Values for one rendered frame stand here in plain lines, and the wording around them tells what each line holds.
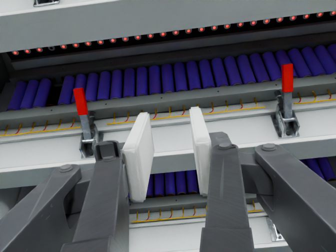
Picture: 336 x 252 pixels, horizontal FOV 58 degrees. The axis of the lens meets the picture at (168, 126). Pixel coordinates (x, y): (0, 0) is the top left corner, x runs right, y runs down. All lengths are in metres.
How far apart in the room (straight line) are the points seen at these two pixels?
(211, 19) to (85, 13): 0.14
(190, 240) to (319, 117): 0.28
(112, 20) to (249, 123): 0.23
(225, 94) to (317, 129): 0.13
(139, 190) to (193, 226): 0.40
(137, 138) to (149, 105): 0.28
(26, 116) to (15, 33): 0.15
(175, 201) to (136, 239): 0.09
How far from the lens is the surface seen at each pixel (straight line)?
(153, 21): 0.35
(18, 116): 0.50
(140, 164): 0.15
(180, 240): 0.55
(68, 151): 0.45
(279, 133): 0.43
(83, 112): 0.41
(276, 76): 0.48
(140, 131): 0.17
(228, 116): 0.43
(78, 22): 0.36
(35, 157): 0.47
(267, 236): 0.56
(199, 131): 0.16
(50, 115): 0.48
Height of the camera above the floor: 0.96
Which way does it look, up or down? 28 degrees down
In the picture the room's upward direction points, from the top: 8 degrees counter-clockwise
